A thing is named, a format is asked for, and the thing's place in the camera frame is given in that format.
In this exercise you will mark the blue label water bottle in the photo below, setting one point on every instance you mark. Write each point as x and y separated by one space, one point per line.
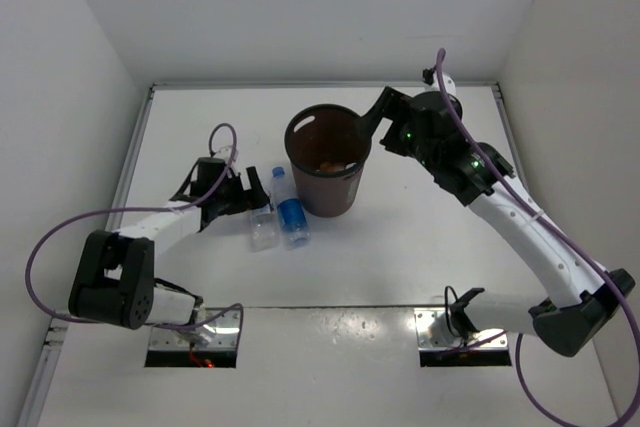
293 221

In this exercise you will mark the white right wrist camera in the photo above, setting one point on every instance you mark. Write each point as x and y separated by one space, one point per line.
435 82

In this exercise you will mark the orange juice bottle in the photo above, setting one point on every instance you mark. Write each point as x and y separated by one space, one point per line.
330 167

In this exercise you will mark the brown plastic waste bin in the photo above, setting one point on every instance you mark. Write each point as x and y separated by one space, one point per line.
327 158

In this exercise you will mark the orange label clear bottle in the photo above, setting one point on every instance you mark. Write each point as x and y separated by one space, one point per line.
264 228

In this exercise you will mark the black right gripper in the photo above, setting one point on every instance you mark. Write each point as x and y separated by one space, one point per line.
391 105

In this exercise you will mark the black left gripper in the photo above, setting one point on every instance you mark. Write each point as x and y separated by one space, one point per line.
255 197

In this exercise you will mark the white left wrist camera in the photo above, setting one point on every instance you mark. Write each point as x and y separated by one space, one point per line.
227 154

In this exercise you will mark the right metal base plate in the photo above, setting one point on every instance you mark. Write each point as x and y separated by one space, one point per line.
437 333

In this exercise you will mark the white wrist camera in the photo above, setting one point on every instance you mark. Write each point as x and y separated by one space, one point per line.
435 82
227 154

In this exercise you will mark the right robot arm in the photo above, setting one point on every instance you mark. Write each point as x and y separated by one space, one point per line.
580 299

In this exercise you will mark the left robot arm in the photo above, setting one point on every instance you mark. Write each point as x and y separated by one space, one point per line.
115 282

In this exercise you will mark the metal base plate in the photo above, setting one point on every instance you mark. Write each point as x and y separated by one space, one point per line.
219 335
437 333

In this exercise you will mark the metal table edge rail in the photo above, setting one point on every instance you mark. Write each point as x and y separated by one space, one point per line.
214 85

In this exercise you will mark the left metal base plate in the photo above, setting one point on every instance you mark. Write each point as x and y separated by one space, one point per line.
219 335

